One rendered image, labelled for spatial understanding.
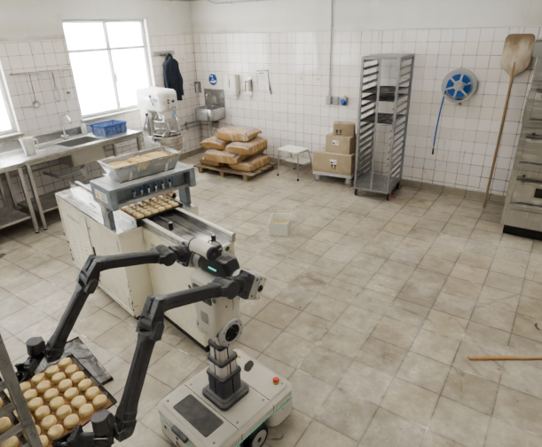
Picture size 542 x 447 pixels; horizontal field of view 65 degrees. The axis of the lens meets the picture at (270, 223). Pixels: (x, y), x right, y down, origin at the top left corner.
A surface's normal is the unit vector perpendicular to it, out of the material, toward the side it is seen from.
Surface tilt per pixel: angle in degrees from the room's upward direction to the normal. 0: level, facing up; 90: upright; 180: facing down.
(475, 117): 90
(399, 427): 0
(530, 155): 90
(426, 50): 90
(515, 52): 82
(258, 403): 0
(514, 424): 0
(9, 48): 90
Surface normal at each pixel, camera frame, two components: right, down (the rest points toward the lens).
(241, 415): -0.03, -0.91
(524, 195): -0.56, 0.39
